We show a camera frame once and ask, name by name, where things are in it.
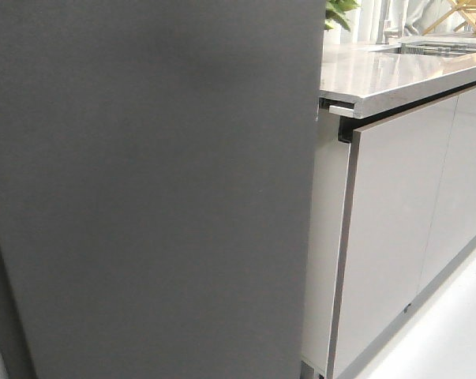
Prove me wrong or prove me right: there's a grey kitchen cabinet unit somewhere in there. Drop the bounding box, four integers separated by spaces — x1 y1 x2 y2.
301 84 476 378

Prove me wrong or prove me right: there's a steel kitchen faucet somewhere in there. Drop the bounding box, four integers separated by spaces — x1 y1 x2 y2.
378 0 408 44

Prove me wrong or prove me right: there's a wooden dish rack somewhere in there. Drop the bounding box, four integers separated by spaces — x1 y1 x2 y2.
422 0 476 36

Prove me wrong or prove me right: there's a dark grey fridge door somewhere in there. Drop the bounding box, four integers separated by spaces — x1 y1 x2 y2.
0 1 325 378

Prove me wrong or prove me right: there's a steel kitchen countertop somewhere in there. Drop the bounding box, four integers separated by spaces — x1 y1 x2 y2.
319 33 476 119

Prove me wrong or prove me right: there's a steel sink basin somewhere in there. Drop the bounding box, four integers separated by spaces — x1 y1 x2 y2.
365 39 476 59

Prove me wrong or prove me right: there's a green plant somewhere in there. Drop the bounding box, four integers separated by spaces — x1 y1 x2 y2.
324 0 361 32

